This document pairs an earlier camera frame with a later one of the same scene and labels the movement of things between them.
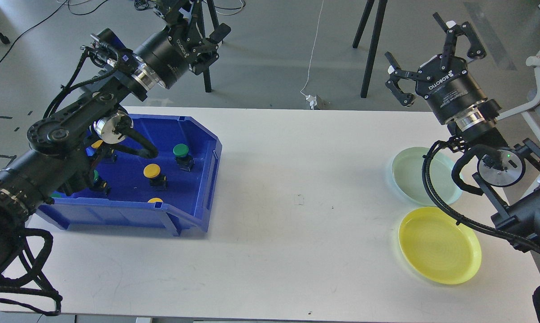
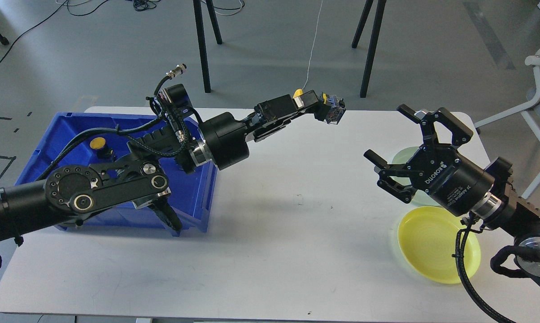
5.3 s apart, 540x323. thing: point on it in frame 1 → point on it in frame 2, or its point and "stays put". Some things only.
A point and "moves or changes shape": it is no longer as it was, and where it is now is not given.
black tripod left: (214, 24) stays put
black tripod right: (365, 16) stays put
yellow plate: (447, 252) stays put
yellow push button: (158, 181) moves or changes shape
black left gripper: (177, 47) → (226, 140)
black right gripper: (451, 87) → (461, 187)
